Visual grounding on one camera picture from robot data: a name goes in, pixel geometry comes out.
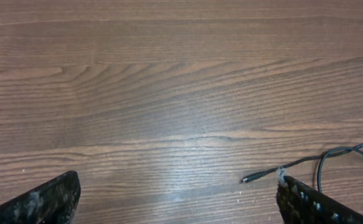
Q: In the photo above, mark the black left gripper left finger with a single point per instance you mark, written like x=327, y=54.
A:
x=54, y=202

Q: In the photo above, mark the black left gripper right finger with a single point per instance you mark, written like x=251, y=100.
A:
x=300, y=204

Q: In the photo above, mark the black cable silver plug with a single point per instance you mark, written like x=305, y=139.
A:
x=334, y=152

